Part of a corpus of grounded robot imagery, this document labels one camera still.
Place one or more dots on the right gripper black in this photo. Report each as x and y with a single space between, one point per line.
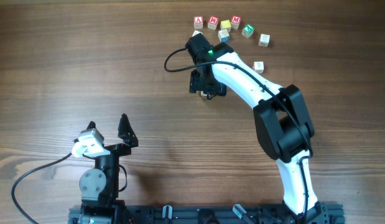
195 86

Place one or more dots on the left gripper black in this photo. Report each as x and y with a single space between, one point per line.
129 142

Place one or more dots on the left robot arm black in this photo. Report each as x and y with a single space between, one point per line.
99 186

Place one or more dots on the blue sided white block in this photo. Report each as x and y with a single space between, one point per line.
196 33

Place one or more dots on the red letter W block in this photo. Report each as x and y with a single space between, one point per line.
212 22

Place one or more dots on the red letter A block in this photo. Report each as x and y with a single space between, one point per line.
198 22

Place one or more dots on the yellow top block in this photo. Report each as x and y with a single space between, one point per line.
225 25

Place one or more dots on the green top block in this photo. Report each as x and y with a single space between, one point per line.
247 31

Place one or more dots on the red letter M block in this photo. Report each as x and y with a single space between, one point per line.
235 22

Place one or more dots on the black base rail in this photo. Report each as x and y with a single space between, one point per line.
145 214

